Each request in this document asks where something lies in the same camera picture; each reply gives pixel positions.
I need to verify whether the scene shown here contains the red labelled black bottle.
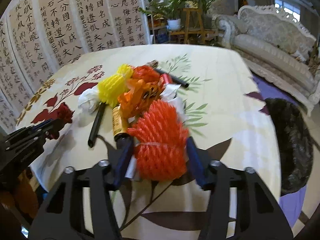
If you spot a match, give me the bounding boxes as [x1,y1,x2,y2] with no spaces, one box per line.
[158,73,173,87]

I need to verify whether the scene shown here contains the gold labelled black bottle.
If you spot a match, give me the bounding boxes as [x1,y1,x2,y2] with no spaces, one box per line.
[112,106,130,148]

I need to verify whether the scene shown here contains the purple cloth on floor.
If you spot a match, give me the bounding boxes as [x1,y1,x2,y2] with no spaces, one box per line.
[253,74,306,227]

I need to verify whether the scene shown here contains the black trash bag bin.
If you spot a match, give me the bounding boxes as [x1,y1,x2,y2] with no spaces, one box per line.
[265,98,313,196]

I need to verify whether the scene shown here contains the yellow foam fruit net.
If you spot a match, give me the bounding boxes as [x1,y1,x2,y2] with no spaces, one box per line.
[98,64,133,108]

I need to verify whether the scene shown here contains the orange foam fruit net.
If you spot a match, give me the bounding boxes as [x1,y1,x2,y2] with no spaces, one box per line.
[127,100,189,181]

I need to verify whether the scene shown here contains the ornate white sofa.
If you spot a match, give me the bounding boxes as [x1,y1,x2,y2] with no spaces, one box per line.
[212,5,319,115]

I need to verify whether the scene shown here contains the calligraphy folding screen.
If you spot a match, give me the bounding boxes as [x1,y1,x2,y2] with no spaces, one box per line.
[1,0,150,133]

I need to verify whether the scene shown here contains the orange plastic snack bag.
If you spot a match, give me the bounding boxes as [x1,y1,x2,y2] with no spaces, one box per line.
[118,79,164,119]

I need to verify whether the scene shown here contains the black tube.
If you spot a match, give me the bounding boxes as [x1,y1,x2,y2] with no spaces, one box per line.
[154,68,189,88]
[88,102,106,148]

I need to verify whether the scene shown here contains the wooden plant stand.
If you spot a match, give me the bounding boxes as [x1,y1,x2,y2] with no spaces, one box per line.
[168,8,218,45]

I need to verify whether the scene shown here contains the potted plant white pot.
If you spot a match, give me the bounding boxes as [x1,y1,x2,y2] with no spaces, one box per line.
[138,0,195,20]

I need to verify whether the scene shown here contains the red plastic bag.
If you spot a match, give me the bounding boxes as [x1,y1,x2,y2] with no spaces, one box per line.
[132,65,160,83]

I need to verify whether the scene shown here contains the floral cream tablecloth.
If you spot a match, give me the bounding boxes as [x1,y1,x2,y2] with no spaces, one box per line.
[16,44,282,240]

